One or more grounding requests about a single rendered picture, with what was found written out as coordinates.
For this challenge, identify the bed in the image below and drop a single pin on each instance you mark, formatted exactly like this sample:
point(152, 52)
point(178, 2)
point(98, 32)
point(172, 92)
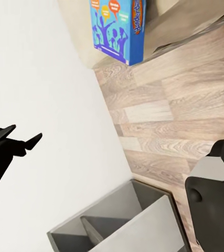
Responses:
point(169, 24)

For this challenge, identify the board game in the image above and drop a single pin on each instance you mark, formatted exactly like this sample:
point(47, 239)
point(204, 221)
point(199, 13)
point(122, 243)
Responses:
point(118, 28)

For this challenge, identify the desk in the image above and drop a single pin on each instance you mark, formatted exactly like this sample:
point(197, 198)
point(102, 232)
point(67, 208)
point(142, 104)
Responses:
point(135, 217)

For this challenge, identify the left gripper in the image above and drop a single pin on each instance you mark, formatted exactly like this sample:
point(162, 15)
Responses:
point(19, 147)

